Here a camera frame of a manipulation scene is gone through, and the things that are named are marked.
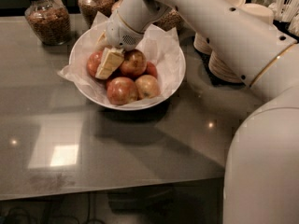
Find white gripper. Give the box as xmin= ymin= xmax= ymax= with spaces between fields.
xmin=95 ymin=10 xmax=144 ymax=80

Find red apple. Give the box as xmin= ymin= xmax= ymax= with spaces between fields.
xmin=145 ymin=62 xmax=158 ymax=78
xmin=87 ymin=51 xmax=103 ymax=77
xmin=120 ymin=49 xmax=147 ymax=78
xmin=107 ymin=77 xmax=138 ymax=105

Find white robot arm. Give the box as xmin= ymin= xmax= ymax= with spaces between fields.
xmin=100 ymin=0 xmax=299 ymax=224

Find front right yellowish apple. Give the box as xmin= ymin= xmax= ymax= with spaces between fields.
xmin=135 ymin=75 xmax=161 ymax=99

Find white bowl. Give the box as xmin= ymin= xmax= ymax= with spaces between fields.
xmin=67 ymin=21 xmax=187 ymax=112

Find white paper liner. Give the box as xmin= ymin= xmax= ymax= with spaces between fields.
xmin=57 ymin=11 xmax=182 ymax=108

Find left glass cereal jar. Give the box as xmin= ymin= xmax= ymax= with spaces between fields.
xmin=24 ymin=0 xmax=71 ymax=46

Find black mat under stacks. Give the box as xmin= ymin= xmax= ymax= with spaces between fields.
xmin=197 ymin=51 xmax=243 ymax=86

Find front stack paper bowls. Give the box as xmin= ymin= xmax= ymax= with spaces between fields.
xmin=208 ymin=3 xmax=274 ymax=84

